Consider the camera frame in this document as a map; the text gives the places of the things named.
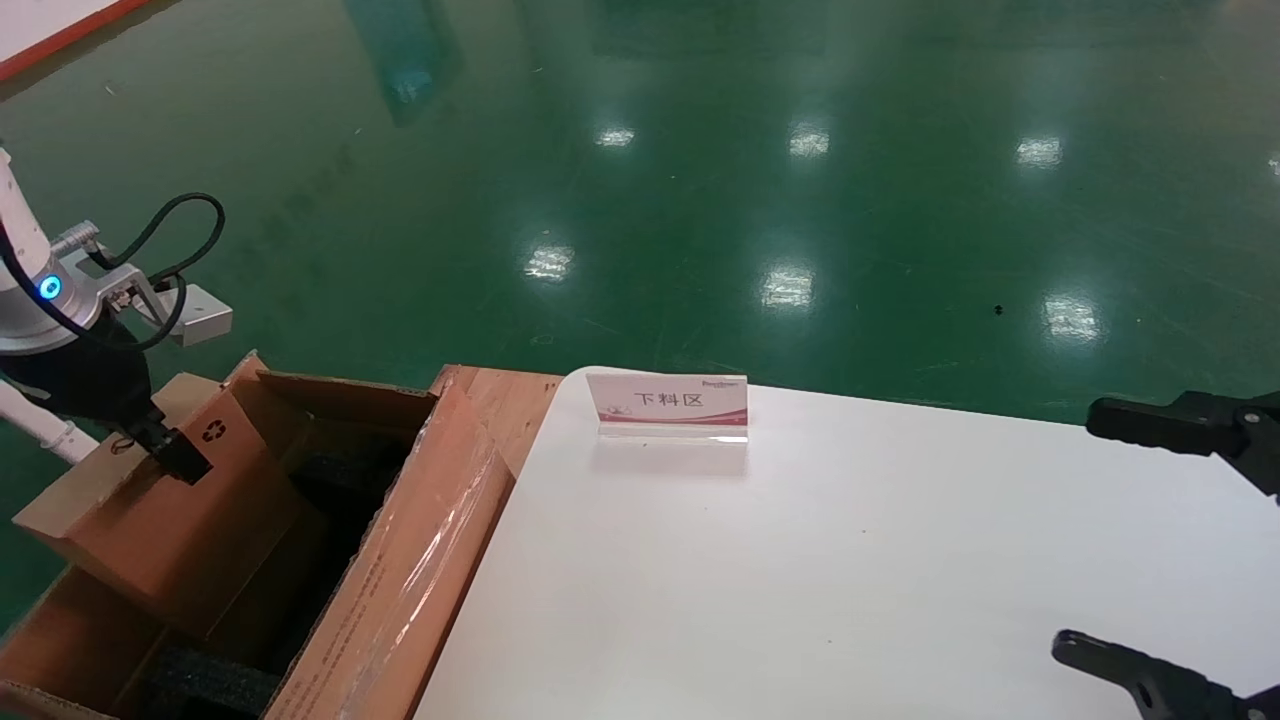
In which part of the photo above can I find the large open cardboard box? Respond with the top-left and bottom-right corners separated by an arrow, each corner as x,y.
0,350 -> 563,720

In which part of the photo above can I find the short looped black cable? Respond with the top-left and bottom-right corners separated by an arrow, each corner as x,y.
50,193 -> 227,283

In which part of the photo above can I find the silver camera mount bracket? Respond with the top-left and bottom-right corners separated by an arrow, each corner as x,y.
85,268 -> 186,331

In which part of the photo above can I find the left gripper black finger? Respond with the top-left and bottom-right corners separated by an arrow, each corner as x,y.
150,427 -> 213,486

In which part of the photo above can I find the acrylic sign with red text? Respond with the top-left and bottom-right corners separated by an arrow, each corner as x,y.
587,372 -> 751,446

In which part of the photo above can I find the small cardboard box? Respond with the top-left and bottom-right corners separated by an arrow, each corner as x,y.
12,372 -> 331,641

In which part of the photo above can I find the black foam pad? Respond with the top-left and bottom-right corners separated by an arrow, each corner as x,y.
140,645 -> 284,720
285,418 -> 429,506

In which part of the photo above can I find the white vertical post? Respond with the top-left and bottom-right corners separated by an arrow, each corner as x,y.
0,385 -> 101,466

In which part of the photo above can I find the long black arm cable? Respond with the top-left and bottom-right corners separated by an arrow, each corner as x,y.
0,220 -> 189,353

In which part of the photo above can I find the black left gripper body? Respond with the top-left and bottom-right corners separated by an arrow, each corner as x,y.
0,320 -> 166,438

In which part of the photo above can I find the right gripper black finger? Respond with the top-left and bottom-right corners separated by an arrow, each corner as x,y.
1086,390 -> 1280,501
1051,630 -> 1280,720

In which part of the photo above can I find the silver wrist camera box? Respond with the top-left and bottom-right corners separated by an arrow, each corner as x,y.
165,285 -> 234,348

